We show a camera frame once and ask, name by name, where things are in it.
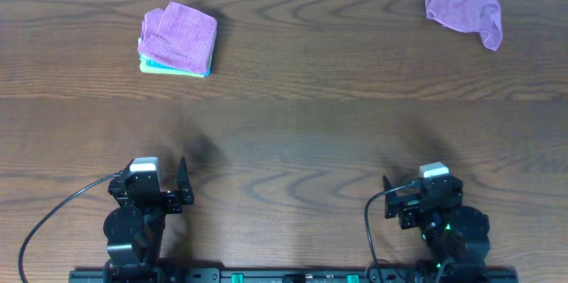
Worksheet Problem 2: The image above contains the left black cable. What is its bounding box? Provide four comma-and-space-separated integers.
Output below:
17, 172, 122, 283

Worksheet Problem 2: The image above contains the blue folded cloth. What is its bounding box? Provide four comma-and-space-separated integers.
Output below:
139, 54, 211, 77

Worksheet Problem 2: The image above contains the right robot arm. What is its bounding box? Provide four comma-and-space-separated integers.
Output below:
383, 174, 491, 282

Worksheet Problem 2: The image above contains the purple microfibre cloth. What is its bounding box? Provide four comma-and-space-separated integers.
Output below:
138, 2, 217, 72

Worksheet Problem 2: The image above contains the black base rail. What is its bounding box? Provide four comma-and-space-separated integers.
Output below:
67, 267, 519, 283

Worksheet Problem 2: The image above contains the crumpled purple cloth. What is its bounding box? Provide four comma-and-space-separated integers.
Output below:
424, 0, 503, 51

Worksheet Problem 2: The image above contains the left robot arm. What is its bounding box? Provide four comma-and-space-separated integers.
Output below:
103, 157, 194, 282

